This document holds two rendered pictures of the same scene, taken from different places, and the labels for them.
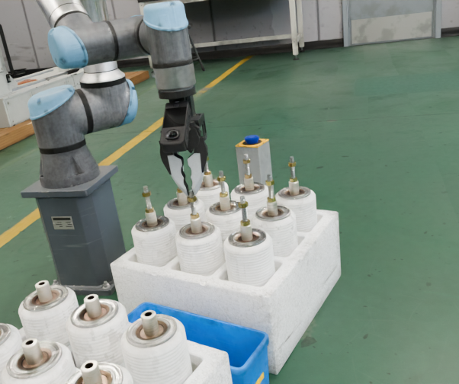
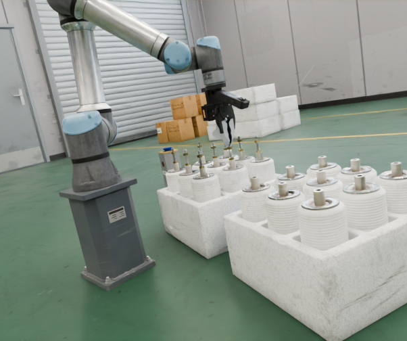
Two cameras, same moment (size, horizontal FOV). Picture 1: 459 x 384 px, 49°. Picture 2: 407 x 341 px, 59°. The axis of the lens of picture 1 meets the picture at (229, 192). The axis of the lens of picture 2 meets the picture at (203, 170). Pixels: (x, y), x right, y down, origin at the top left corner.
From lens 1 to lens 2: 1.26 m
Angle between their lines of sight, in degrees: 56
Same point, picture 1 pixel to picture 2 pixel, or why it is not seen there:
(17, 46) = not seen: outside the picture
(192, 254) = (244, 176)
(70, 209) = (123, 199)
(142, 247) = (212, 187)
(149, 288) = (227, 209)
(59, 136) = (103, 143)
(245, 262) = (272, 167)
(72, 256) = (124, 243)
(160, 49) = (218, 59)
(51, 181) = (105, 180)
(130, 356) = (335, 171)
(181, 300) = not seen: hidden behind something
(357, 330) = not seen: hidden behind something
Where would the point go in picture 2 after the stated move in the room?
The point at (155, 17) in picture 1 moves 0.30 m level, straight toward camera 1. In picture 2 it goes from (214, 42) to (309, 17)
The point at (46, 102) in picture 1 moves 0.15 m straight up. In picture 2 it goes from (94, 116) to (82, 65)
